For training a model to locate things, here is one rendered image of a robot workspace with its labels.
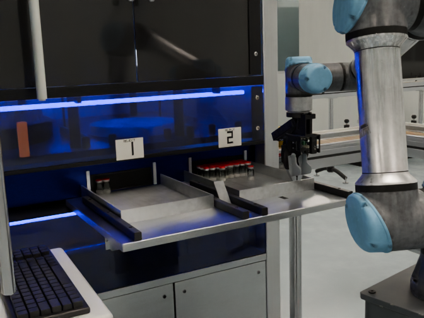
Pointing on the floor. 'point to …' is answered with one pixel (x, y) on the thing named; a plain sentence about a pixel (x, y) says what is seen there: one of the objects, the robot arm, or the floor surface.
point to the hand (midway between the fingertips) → (294, 179)
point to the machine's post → (270, 146)
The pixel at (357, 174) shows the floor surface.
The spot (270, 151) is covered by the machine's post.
